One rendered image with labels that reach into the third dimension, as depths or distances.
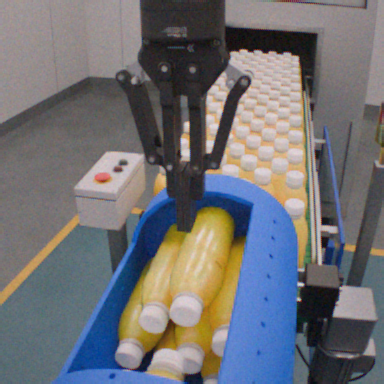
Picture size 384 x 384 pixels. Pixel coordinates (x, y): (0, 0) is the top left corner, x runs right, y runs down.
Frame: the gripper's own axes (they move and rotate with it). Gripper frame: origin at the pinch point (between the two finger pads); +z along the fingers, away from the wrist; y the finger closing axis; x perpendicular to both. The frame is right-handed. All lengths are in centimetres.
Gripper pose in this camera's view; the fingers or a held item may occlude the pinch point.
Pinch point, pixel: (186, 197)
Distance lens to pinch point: 46.2
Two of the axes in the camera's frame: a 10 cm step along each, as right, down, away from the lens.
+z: 0.1, 8.8, 4.7
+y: 9.8, 0.9, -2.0
